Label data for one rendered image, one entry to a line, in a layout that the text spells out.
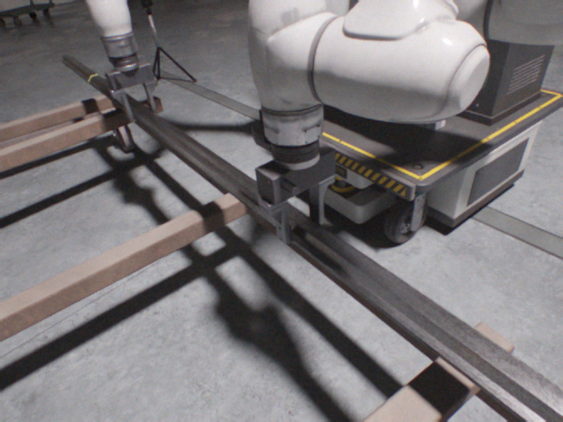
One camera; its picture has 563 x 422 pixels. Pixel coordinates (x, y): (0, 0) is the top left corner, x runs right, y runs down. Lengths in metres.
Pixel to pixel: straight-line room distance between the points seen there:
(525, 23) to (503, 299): 0.73
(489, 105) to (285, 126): 1.00
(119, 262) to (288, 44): 0.70
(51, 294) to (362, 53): 0.83
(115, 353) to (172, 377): 0.20
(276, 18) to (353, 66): 0.12
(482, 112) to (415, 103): 1.06
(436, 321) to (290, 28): 0.40
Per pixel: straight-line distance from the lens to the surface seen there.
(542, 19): 0.98
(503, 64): 1.39
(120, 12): 1.22
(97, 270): 0.99
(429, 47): 0.39
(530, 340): 1.21
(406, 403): 0.61
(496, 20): 1.01
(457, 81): 0.39
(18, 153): 1.65
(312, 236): 0.63
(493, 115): 1.44
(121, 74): 1.26
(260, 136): 0.60
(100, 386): 1.17
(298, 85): 0.47
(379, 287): 0.56
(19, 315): 1.01
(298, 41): 0.46
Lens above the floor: 0.90
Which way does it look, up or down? 37 degrees down
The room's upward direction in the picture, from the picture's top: 6 degrees counter-clockwise
